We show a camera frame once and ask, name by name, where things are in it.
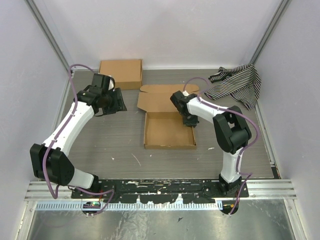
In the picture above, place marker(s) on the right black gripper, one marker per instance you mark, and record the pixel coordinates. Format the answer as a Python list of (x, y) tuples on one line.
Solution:
[(193, 123)]

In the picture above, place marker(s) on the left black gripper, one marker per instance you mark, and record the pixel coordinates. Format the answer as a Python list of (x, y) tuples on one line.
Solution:
[(119, 105)]

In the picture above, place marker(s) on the brown cardboard box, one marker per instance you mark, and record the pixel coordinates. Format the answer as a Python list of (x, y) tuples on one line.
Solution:
[(163, 125), (127, 73)]

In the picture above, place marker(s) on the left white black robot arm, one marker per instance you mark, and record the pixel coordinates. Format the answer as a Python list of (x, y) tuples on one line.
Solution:
[(50, 160)]

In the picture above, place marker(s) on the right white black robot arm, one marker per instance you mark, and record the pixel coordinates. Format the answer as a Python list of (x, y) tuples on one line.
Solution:
[(231, 130)]

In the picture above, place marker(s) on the folded brown cardboard box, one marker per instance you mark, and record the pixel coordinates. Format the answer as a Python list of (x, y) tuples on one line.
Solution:
[(127, 73)]

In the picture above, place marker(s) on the striped black white cloth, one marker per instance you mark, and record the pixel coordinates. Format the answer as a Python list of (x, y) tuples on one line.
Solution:
[(241, 83)]

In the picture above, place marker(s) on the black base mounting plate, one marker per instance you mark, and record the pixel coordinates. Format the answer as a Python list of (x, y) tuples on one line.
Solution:
[(160, 191)]

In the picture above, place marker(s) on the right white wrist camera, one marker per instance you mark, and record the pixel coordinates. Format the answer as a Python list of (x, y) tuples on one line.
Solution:
[(185, 93)]

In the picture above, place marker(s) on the left aluminium corner post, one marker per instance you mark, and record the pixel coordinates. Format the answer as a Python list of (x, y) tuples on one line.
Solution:
[(47, 33)]

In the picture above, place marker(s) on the aluminium corner post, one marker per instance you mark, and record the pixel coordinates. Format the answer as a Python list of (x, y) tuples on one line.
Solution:
[(47, 33), (278, 14)]

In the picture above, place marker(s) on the white slotted cable duct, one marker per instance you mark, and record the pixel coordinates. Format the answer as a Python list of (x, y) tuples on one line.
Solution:
[(94, 206)]

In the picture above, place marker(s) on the right aluminium corner post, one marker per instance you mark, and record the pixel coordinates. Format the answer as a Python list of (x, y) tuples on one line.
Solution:
[(278, 14)]

